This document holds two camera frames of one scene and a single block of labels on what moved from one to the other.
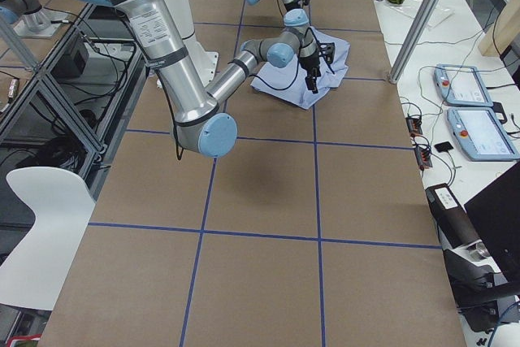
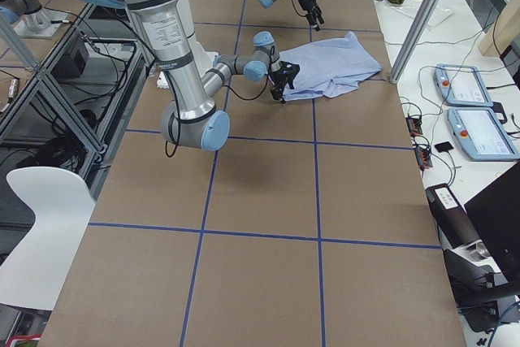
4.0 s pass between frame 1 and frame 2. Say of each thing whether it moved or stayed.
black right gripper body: moved
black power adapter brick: stayed
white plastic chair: stayed
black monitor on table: stayed
